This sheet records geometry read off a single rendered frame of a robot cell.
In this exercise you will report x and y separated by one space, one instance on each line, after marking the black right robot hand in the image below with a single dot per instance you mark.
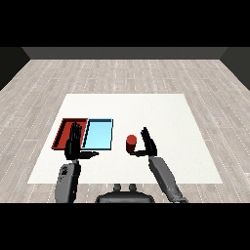
149 145

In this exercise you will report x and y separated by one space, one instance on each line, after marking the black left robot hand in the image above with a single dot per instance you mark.
73 148

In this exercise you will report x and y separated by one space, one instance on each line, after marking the small red can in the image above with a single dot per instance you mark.
131 144

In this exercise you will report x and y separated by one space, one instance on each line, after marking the red shallow open box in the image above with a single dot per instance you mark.
62 136

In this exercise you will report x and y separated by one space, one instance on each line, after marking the dark grey robot body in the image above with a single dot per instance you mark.
125 196

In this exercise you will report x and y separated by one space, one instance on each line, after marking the light blue shallow open box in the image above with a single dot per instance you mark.
98 134

